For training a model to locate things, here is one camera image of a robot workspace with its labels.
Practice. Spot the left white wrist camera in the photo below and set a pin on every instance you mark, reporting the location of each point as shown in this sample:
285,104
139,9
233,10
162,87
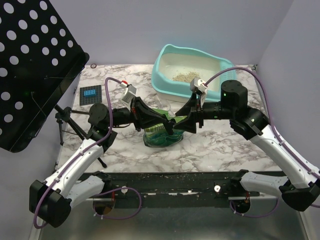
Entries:
128,94

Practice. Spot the black stand tripod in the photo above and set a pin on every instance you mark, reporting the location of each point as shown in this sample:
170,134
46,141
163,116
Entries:
67,117

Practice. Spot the clear plastic scoop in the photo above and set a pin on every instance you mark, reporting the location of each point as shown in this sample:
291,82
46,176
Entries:
164,105

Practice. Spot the teal white litter box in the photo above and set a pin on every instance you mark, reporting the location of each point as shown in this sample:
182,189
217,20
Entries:
173,60

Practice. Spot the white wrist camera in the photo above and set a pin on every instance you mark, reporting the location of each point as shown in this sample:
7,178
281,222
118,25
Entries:
128,94
197,85

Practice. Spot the beige litter pellets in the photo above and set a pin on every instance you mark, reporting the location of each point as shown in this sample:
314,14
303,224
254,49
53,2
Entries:
186,77

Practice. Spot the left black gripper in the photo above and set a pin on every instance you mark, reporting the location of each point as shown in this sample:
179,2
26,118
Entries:
143,109

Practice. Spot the black bag clip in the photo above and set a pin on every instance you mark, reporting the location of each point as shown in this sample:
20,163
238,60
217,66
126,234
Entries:
168,124

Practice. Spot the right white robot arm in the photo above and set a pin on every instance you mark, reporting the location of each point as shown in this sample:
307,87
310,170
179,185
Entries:
298,188

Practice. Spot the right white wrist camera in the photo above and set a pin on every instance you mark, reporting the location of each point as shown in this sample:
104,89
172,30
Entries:
197,85

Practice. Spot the dark grey lego baseplate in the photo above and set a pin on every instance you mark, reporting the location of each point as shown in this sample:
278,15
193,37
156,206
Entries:
92,100

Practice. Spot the blue lego brick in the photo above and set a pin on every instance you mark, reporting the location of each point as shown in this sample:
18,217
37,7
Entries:
89,93

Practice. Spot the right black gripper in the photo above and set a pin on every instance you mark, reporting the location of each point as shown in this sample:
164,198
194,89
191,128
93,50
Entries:
197,114

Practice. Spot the black perforated music stand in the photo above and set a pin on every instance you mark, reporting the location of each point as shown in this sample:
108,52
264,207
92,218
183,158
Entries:
39,60

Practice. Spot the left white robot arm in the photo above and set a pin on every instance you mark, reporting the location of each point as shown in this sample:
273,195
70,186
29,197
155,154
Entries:
52,200

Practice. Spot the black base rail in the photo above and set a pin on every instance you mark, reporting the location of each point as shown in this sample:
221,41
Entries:
176,190

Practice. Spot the green litter bag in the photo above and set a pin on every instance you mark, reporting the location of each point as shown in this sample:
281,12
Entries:
157,137

